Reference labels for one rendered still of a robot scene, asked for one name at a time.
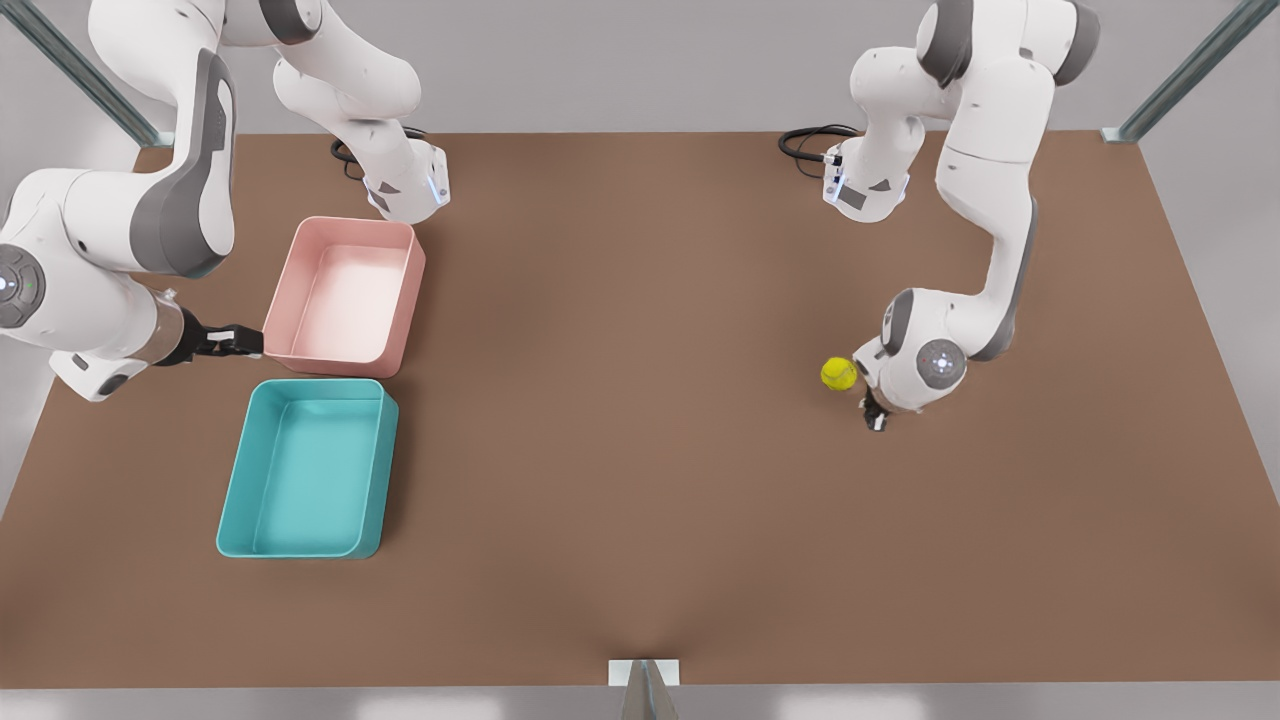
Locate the pink rectangular tray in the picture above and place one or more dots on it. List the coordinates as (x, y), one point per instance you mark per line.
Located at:
(345, 297)

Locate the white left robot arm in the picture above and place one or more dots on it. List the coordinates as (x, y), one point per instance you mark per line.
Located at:
(990, 150)

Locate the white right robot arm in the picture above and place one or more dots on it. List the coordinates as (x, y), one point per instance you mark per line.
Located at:
(120, 210)

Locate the yellow tennis ball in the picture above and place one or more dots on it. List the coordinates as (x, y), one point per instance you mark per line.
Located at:
(838, 374)

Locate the teal rectangular tray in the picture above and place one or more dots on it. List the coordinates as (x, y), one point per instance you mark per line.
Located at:
(305, 470)

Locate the silver frame post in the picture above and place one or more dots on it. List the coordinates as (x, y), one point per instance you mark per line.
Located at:
(80, 70)
(1190, 70)
(648, 692)

